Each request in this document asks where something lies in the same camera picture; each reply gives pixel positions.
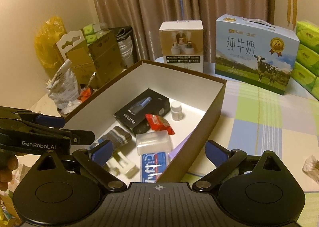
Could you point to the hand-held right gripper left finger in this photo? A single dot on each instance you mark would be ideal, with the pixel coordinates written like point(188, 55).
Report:
point(102, 151)

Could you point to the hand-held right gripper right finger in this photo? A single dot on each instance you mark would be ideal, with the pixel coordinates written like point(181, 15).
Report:
point(214, 151)

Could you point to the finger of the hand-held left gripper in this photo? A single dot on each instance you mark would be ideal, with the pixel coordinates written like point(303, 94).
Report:
point(82, 137)
point(49, 121)

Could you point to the striped knitted sock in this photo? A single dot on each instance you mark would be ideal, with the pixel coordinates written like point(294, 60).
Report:
point(119, 137)

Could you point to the black shaver box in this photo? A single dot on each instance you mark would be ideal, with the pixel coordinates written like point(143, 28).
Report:
point(139, 112)

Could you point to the blue and white plastic packet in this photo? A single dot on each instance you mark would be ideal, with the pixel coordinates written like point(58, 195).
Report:
point(154, 167)

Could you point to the small white bottle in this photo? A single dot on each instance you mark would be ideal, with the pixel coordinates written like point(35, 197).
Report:
point(176, 112)

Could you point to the red snack packet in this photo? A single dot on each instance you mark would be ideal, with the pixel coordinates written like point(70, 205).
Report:
point(159, 123)

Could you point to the brown storage box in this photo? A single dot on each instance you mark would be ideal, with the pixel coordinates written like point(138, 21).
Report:
point(174, 85)

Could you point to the person's left hand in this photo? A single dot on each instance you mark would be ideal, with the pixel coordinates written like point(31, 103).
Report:
point(8, 169)

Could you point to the white plastic clips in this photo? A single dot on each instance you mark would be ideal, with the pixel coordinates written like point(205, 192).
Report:
point(123, 166)

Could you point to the white printed bag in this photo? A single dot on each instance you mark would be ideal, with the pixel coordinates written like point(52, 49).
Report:
point(63, 87)

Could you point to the translucent plastic case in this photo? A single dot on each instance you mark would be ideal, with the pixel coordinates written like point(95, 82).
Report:
point(154, 142)

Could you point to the checked tablecloth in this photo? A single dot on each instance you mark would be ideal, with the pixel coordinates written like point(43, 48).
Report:
point(261, 122)

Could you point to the brown cardboard carton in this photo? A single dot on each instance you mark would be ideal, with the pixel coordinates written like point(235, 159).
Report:
point(74, 55)

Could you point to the yellow plastic bag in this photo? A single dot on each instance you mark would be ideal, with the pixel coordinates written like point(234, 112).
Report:
point(47, 40)

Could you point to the brown cardboard box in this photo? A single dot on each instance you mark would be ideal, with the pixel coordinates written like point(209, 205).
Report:
point(104, 55)

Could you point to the small green tissue packs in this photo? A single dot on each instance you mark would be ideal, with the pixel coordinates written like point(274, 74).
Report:
point(89, 32)

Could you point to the cotton swab packet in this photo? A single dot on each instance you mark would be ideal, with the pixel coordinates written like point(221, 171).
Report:
point(311, 164)

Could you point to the grey paper bag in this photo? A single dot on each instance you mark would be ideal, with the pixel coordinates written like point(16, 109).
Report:
point(125, 45)

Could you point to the milk carton with cow print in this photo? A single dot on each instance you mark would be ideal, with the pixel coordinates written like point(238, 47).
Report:
point(249, 52)

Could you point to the white humidifier box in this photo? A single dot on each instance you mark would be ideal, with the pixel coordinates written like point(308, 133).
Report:
point(182, 50)

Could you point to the green tissue pack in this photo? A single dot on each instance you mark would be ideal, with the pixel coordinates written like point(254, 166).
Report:
point(309, 53)
point(304, 72)
point(309, 32)
point(314, 88)

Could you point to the orange wall strips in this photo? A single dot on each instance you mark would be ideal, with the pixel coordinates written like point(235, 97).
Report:
point(291, 7)

